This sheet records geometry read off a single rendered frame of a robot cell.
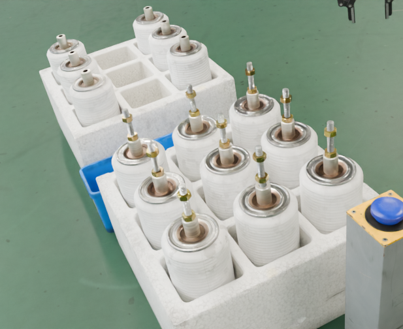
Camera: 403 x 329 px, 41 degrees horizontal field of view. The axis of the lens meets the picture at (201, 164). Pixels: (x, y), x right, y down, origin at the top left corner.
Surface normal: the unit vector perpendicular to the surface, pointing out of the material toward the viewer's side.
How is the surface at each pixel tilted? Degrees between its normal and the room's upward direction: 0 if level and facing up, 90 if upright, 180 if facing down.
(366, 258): 90
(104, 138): 90
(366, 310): 90
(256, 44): 0
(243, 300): 90
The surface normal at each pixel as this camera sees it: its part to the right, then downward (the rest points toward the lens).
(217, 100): 0.43, 0.50
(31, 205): -0.15, -0.78
